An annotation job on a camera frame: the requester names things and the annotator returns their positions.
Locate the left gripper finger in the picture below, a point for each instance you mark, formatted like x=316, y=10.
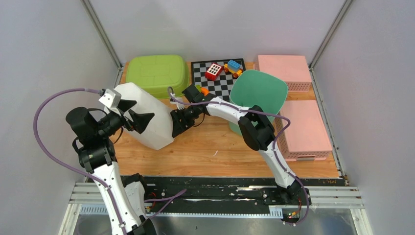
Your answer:
x=125, y=105
x=139, y=122

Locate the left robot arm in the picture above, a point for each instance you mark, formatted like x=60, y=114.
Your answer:
x=124, y=199

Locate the large green plastic container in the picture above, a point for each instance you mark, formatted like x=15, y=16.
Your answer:
x=155, y=73

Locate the black grey checkerboard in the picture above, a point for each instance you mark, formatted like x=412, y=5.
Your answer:
x=223, y=84

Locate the pink perforated plastic basket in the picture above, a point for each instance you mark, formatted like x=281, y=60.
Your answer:
x=306, y=138

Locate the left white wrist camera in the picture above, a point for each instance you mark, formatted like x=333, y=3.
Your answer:
x=110, y=98

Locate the white plastic bin liner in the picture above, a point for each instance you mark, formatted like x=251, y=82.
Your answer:
x=158, y=133

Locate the red window toy brick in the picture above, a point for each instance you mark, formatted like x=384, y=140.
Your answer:
x=213, y=71

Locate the blue yellow toy car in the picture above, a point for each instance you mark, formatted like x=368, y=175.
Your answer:
x=234, y=68

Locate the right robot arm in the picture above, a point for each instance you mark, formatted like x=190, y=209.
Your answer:
x=257, y=131

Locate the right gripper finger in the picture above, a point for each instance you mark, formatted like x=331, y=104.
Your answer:
x=179, y=126
x=176, y=116

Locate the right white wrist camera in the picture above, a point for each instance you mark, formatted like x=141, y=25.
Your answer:
x=179, y=102

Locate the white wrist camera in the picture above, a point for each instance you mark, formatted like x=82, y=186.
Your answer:
x=179, y=102
x=110, y=98

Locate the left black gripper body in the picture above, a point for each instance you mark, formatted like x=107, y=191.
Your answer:
x=115, y=121

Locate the green flat toy brick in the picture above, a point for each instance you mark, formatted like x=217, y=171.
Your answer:
x=198, y=88

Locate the green bin with white liner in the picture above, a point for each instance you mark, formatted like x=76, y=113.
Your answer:
x=254, y=87

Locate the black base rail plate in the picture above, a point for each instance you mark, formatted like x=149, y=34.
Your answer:
x=222, y=195

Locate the orange arch toy block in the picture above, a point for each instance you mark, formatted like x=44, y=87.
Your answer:
x=204, y=91

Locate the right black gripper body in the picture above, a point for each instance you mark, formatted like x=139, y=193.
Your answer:
x=192, y=111

